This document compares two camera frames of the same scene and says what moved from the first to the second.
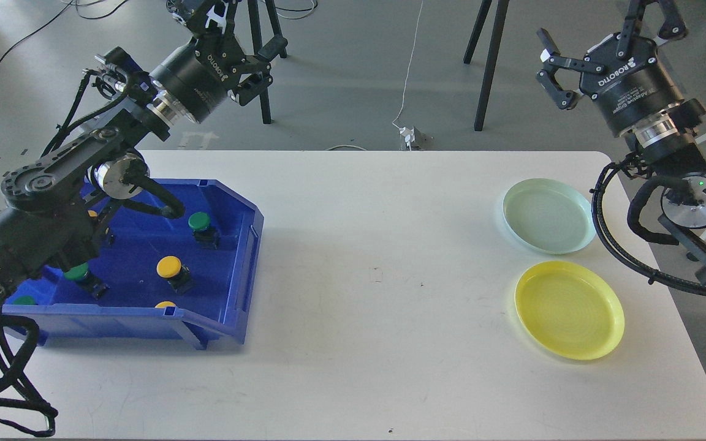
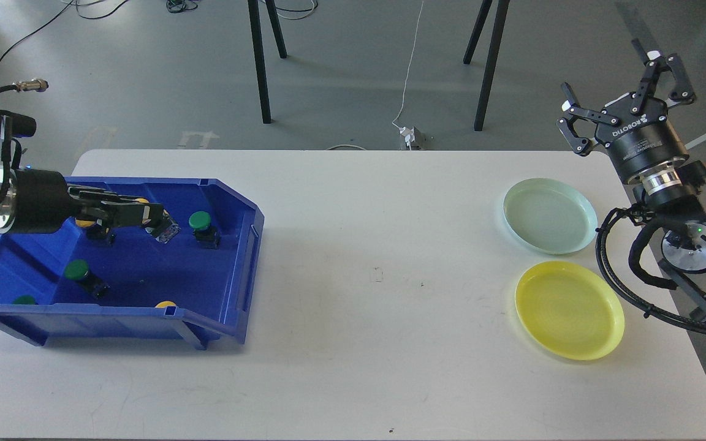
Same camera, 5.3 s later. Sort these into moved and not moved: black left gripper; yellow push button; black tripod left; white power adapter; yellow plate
Moved: yellow push button; black left gripper
Not moved: yellow plate; black tripod left; white power adapter
